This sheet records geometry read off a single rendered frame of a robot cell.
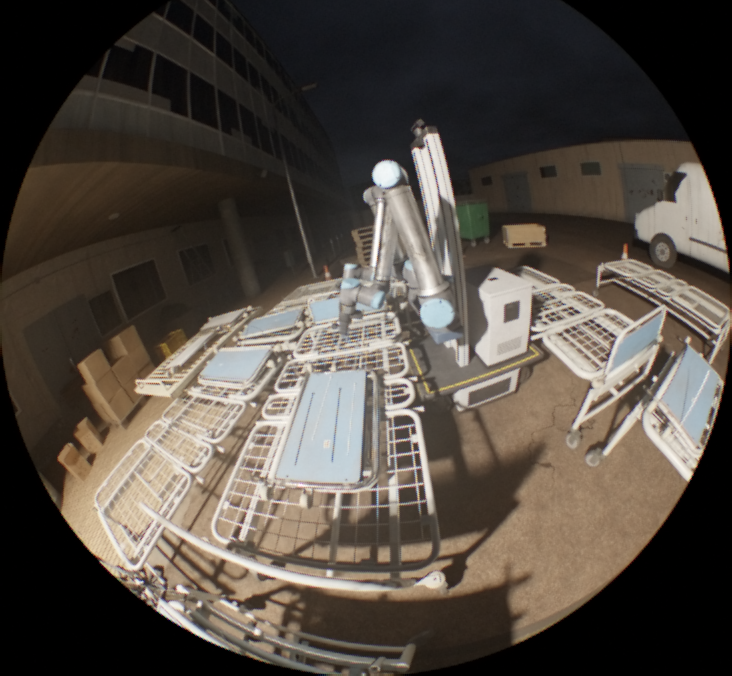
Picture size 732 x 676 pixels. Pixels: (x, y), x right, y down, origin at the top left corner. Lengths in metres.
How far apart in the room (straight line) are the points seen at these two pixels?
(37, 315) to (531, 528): 7.17
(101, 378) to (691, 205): 10.45
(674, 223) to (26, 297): 13.05
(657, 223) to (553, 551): 6.58
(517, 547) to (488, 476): 0.48
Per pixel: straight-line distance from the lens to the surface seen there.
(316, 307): 2.21
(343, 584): 0.43
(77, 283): 6.64
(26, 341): 6.25
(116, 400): 4.00
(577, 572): 1.52
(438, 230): 1.51
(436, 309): 0.97
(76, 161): 3.63
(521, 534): 1.42
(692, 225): 6.81
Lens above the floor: 1.34
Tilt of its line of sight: 22 degrees down
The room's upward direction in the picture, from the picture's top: 14 degrees counter-clockwise
